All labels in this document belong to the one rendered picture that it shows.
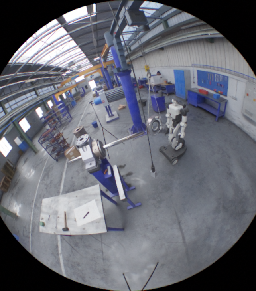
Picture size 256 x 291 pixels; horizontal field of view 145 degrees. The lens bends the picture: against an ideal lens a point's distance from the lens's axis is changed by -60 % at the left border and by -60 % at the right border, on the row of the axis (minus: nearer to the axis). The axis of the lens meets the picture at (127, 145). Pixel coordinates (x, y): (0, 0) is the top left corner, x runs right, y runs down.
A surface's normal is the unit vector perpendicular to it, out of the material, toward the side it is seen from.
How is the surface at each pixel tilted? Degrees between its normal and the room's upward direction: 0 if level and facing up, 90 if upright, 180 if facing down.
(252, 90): 90
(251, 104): 90
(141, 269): 0
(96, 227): 0
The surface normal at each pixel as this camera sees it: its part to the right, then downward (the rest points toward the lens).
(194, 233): -0.26, -0.72
